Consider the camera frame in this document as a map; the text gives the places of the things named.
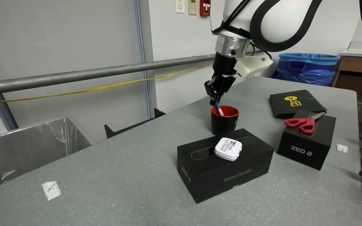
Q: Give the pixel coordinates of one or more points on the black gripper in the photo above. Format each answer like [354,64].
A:
[224,76]

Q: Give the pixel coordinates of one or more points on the blue and white pen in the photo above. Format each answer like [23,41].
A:
[219,110]

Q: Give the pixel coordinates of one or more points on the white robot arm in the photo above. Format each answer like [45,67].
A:
[270,25]

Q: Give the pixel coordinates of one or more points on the black cup red inside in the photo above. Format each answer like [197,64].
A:
[226,122]

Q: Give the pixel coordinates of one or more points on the white charger block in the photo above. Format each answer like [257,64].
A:
[228,148]

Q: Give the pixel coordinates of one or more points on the black Wrap-It storage pouch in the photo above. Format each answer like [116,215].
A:
[289,103]

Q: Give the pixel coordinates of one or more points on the red fire alarm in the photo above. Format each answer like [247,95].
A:
[206,7]

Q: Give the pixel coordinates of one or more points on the blue lined bin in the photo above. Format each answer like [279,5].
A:
[310,68]

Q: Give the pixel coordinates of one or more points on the black ZED 2 box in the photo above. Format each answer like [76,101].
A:
[310,150]

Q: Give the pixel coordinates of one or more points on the white tape piece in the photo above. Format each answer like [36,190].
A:
[343,148]

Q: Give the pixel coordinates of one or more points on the white paper scrap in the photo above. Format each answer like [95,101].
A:
[51,190]

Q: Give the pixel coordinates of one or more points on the grey lined trash bin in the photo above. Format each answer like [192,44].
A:
[32,147]

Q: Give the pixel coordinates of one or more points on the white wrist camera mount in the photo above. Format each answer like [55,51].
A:
[252,64]

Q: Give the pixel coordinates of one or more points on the black camera box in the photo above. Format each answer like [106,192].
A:
[206,175]

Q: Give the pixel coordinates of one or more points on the red handled scissors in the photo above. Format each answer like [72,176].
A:
[307,126]

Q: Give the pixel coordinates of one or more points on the grey metal rail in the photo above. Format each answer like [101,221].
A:
[79,76]

